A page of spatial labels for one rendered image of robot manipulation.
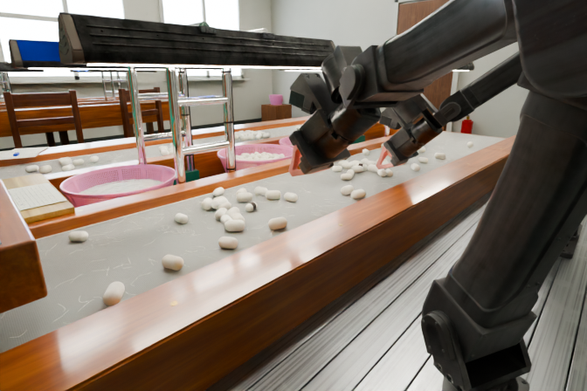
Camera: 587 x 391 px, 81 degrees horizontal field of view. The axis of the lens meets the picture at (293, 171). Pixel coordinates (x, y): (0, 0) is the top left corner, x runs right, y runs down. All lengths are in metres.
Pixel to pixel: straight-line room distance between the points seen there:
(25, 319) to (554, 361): 0.66
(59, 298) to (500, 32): 0.57
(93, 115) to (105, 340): 3.05
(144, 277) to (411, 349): 0.39
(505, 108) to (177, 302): 5.12
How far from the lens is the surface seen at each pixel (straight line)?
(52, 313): 0.55
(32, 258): 0.46
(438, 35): 0.37
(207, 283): 0.48
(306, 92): 0.55
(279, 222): 0.66
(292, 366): 0.50
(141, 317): 0.45
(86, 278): 0.60
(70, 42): 0.61
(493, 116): 5.39
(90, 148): 1.46
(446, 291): 0.37
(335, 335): 0.54
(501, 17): 0.32
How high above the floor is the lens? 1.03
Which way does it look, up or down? 16 degrees down
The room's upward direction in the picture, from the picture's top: straight up
